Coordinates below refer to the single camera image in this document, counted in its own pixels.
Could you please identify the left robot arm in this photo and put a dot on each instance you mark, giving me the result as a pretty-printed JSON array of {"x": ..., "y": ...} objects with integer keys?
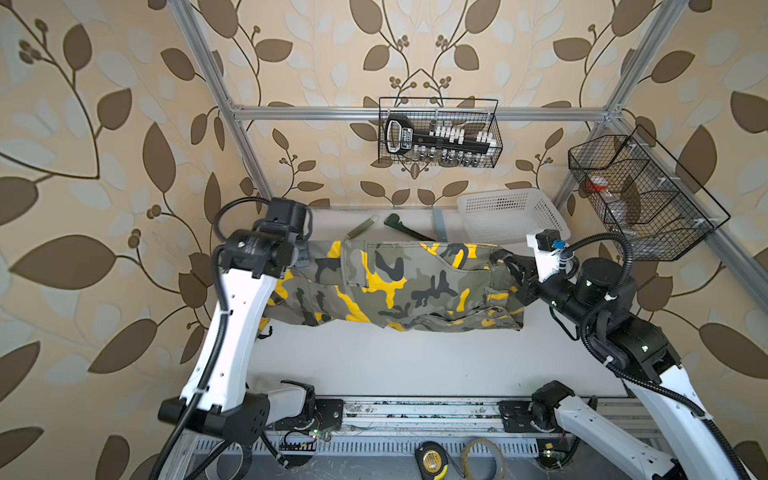
[{"x": 245, "y": 269}]

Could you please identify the black socket set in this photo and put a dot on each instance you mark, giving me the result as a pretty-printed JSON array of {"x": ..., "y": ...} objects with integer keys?
[{"x": 402, "y": 136}]

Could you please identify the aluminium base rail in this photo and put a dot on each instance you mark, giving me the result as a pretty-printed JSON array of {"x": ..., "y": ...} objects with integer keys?
[{"x": 423, "y": 415}]

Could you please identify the aluminium frame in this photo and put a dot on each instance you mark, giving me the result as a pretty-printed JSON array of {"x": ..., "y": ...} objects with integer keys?
[{"x": 607, "y": 118}]

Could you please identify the yellow tape measure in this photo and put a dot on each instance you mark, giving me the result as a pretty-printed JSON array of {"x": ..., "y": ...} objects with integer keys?
[{"x": 432, "y": 461}]

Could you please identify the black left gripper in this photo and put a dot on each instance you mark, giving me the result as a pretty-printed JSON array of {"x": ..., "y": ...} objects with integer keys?
[{"x": 304, "y": 252}]

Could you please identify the white plastic basket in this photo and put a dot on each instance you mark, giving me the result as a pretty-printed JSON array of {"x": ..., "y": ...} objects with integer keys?
[{"x": 507, "y": 217}]

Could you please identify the light blue sanding block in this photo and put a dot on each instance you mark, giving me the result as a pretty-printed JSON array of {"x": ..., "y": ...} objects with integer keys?
[{"x": 439, "y": 225}]

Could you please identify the pale green utility knife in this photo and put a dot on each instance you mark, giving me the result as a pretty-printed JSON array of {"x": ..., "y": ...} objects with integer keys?
[{"x": 362, "y": 227}]

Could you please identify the camouflage trousers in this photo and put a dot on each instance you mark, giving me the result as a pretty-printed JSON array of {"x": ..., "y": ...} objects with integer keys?
[{"x": 407, "y": 285}]

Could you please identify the black wire basket centre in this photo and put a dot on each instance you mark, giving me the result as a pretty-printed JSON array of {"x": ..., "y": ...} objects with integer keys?
[{"x": 477, "y": 117}]

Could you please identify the black wire basket right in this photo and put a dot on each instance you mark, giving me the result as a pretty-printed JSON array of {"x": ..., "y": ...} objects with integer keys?
[{"x": 654, "y": 200}]

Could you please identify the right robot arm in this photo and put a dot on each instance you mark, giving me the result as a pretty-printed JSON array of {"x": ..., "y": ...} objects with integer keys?
[{"x": 590, "y": 284}]

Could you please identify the black wire basket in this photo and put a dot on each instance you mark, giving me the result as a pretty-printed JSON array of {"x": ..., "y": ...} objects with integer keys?
[
  {"x": 477, "y": 117},
  {"x": 654, "y": 200}
]

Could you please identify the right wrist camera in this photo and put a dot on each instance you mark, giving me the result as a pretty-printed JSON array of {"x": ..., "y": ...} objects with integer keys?
[{"x": 547, "y": 245}]

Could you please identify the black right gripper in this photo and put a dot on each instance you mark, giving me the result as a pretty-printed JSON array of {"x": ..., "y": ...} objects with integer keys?
[{"x": 528, "y": 282}]

